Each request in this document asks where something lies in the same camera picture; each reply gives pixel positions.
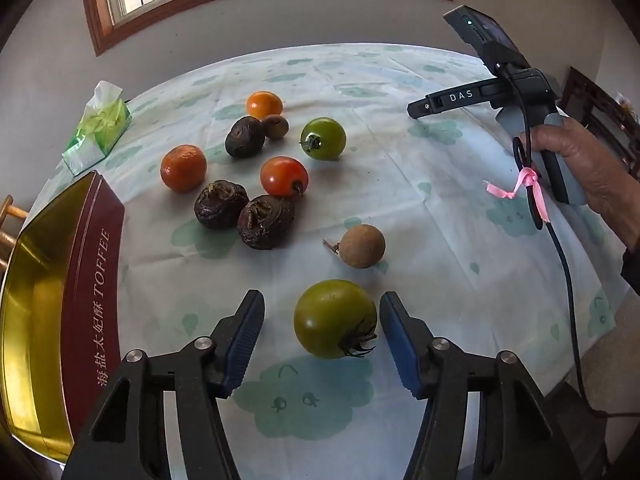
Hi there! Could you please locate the small bright orange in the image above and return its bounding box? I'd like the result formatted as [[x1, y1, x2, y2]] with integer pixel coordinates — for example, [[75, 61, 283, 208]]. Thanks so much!
[[246, 91, 284, 121]]

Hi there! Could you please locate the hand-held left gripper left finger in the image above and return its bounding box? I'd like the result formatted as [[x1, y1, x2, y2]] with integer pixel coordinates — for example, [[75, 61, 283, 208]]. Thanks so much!
[[60, 289, 266, 480]]

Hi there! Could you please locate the large green tomato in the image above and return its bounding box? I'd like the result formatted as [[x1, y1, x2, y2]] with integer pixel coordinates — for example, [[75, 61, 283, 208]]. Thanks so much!
[[293, 279, 379, 360]]

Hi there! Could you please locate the red tomato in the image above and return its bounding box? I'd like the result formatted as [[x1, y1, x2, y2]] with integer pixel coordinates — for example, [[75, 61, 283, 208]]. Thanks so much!
[[260, 156, 309, 199]]

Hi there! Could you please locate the wooden chair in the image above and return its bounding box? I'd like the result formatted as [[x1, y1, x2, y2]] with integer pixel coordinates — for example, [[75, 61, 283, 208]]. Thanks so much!
[[0, 194, 30, 266]]

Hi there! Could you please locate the small green tomato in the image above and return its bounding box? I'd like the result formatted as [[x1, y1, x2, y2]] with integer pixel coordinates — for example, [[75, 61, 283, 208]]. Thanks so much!
[[299, 117, 347, 161]]

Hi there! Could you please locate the brown longan with stem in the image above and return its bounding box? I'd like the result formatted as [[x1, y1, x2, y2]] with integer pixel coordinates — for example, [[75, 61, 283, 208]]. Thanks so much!
[[322, 224, 387, 269]]

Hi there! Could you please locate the pink ribbon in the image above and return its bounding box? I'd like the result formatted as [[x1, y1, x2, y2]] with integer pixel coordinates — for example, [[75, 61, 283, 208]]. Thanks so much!
[[486, 167, 551, 224]]

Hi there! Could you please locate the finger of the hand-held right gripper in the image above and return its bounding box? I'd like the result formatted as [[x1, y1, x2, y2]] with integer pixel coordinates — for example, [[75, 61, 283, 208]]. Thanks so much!
[[407, 79, 496, 120]]

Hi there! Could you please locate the dark wooden furniture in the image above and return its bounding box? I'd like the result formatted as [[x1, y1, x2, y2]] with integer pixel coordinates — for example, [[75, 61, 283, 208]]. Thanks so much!
[[555, 66, 640, 181]]

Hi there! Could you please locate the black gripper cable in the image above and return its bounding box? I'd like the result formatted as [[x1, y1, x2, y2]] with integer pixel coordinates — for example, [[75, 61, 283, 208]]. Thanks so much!
[[511, 72, 640, 418]]

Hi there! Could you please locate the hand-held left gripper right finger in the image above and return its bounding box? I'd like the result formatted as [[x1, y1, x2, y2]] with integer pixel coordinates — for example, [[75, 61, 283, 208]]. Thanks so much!
[[379, 291, 583, 480]]

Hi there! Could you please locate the green tissue pack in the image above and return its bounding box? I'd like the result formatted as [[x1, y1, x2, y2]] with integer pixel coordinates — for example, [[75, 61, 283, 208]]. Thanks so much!
[[61, 80, 133, 177]]

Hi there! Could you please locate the cloud print tablecloth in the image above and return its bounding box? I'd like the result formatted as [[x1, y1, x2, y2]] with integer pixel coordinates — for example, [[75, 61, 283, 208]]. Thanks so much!
[[20, 42, 631, 480]]

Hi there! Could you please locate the small brown longan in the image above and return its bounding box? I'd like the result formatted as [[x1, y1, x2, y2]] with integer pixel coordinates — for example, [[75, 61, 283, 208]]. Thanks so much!
[[262, 114, 290, 141]]

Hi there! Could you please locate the dark wrinkled fruit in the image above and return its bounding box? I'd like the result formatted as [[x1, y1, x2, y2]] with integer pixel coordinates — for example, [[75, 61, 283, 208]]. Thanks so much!
[[237, 194, 296, 251], [194, 180, 250, 231], [225, 116, 266, 159]]

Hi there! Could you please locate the red and gold tin box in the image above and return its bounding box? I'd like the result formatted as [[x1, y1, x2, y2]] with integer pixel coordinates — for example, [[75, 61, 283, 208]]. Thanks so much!
[[0, 170, 126, 463]]

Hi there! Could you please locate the reddish orange tangerine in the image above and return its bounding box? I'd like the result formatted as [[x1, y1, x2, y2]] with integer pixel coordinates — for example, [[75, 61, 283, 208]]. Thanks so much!
[[160, 144, 208, 193]]

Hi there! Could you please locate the person's right hand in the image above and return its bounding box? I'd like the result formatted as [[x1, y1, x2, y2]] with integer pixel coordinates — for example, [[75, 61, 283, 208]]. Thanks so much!
[[519, 117, 640, 252]]

